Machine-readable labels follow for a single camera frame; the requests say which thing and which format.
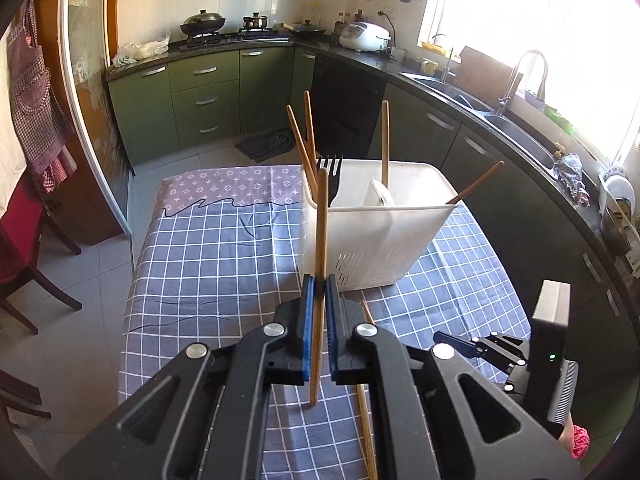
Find dark wooden chair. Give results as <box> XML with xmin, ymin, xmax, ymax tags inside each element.
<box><xmin>0</xmin><ymin>370</ymin><xmax>52</xmax><ymax>429</ymax></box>

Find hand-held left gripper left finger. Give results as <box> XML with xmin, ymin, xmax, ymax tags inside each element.
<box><xmin>52</xmin><ymin>274</ymin><xmax>317</xmax><ymax>480</ymax></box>

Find sliding glass door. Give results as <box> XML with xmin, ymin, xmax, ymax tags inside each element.
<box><xmin>60</xmin><ymin>0</ymin><xmax>136</xmax><ymax>239</ymax></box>

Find red cushioned wooden chair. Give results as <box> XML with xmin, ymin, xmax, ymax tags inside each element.
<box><xmin>0</xmin><ymin>180</ymin><xmax>84</xmax><ymax>334</ymax></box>

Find black wok with lid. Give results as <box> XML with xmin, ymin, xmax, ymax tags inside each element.
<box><xmin>180</xmin><ymin>9</ymin><xmax>227</xmax><ymax>39</ymax></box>

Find blue checked tablecloth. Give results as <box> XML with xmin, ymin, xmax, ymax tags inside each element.
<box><xmin>117</xmin><ymin>165</ymin><xmax>533</xmax><ymax>480</ymax></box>

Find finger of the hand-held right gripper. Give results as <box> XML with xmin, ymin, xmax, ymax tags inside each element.
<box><xmin>434</xmin><ymin>331</ymin><xmax>530</xmax><ymax>362</ymax></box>
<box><xmin>492</xmin><ymin>357</ymin><xmax>532</xmax><ymax>398</ymax></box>

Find green base cabinets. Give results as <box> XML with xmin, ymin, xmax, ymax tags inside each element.
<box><xmin>107</xmin><ymin>42</ymin><xmax>640</xmax><ymax>391</ymax></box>

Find white plastic bags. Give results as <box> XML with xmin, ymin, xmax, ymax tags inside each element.
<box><xmin>111</xmin><ymin>32</ymin><xmax>171</xmax><ymax>68</ymax></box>

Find white plastic utensil holder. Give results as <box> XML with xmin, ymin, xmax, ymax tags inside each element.
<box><xmin>298</xmin><ymin>159</ymin><xmax>465</xmax><ymax>292</ymax></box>

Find crumpled grey rag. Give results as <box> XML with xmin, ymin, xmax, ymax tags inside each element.
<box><xmin>552</xmin><ymin>142</ymin><xmax>592</xmax><ymax>207</ymax></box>

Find purple checked apron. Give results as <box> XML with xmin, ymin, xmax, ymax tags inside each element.
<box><xmin>6</xmin><ymin>0</ymin><xmax>79</xmax><ymax>194</ymax></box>

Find black plastic fork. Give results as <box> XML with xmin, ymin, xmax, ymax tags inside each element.
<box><xmin>316</xmin><ymin>155</ymin><xmax>344</xmax><ymax>209</ymax></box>

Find dark kitchen countertop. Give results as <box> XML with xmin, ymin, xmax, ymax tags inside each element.
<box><xmin>104</xmin><ymin>34</ymin><xmax>640</xmax><ymax>286</ymax></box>

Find steel double sink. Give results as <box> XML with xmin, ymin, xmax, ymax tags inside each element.
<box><xmin>400</xmin><ymin>72</ymin><xmax>557</xmax><ymax>171</ymax></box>

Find gas stove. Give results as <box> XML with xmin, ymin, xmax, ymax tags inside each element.
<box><xmin>178</xmin><ymin>27</ymin><xmax>294</xmax><ymax>51</ymax></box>

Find small steel faucet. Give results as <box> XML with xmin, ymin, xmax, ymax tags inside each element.
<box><xmin>432</xmin><ymin>34</ymin><xmax>456</xmax><ymax>84</ymax></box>

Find black built-in dishwasher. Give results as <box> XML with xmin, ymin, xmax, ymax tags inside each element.
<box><xmin>310</xmin><ymin>55</ymin><xmax>389</xmax><ymax>162</ymax></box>

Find kitchen window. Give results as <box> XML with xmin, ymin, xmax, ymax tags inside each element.
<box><xmin>420</xmin><ymin>0</ymin><xmax>640</xmax><ymax>167</ymax></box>

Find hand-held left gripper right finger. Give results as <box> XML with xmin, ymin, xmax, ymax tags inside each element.
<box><xmin>325</xmin><ymin>274</ymin><xmax>587</xmax><ymax>480</ymax></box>

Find sauce bottles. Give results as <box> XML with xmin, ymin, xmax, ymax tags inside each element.
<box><xmin>334</xmin><ymin>10</ymin><xmax>366</xmax><ymax>34</ymax></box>

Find wooden cutting board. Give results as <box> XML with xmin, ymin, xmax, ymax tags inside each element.
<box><xmin>457</xmin><ymin>46</ymin><xmax>524</xmax><ymax>94</ymax></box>

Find dark floor mat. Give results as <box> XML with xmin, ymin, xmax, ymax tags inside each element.
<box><xmin>235</xmin><ymin>129</ymin><xmax>296</xmax><ymax>164</ymax></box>

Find black frying pan with lid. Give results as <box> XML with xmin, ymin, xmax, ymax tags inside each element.
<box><xmin>287</xmin><ymin>19</ymin><xmax>328</xmax><ymax>39</ymax></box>

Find white cloth curtain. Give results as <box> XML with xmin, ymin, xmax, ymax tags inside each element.
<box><xmin>0</xmin><ymin>35</ymin><xmax>28</xmax><ymax>201</ymax></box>

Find tall steel faucet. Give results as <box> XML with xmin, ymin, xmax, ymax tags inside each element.
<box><xmin>495</xmin><ymin>50</ymin><xmax>549</xmax><ymax>117</ymax></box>

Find white rice cooker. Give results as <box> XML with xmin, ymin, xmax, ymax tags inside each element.
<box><xmin>339</xmin><ymin>21</ymin><xmax>393</xmax><ymax>54</ymax></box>

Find dish rack with plates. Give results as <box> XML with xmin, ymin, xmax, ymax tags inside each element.
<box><xmin>597</xmin><ymin>167</ymin><xmax>640</xmax><ymax>277</ymax></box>

